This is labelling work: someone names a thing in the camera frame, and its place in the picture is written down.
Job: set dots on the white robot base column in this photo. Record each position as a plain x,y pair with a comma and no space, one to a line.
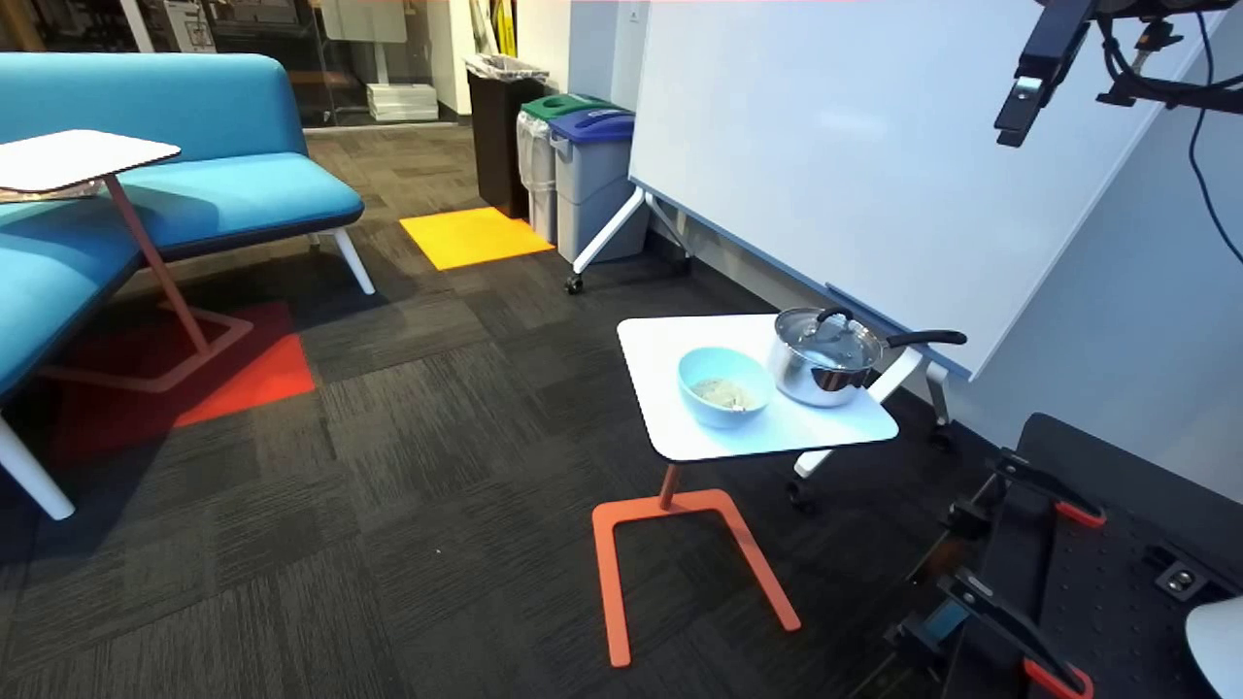
1221,647

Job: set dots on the beige food in bowl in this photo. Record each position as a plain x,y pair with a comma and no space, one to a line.
713,385

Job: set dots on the light blue bowl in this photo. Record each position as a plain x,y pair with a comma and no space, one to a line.
723,421

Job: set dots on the white side table orange base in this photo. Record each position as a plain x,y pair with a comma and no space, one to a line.
648,353

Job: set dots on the grey bin blue lid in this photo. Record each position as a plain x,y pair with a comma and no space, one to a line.
599,196

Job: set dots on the grey bin green lid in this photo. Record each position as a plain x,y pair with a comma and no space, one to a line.
535,169

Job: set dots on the glass pot lid black knob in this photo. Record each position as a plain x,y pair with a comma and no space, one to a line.
830,341

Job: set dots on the black trash bin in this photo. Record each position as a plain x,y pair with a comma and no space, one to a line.
491,143

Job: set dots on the large rolling whiteboard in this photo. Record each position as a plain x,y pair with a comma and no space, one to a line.
841,131

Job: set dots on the white sign stand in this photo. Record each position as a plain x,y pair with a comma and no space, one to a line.
403,102

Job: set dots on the blue corner sofa white legs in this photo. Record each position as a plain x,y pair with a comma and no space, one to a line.
221,196

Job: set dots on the black perforated breadboard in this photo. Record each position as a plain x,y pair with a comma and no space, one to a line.
1128,609

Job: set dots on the small grey metal block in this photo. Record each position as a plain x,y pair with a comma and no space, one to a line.
1184,578

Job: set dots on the black camera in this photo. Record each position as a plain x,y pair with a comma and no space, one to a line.
1034,72

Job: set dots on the white side table red frame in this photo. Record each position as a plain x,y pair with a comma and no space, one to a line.
70,157

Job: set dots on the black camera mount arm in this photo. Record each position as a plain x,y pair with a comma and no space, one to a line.
1167,86

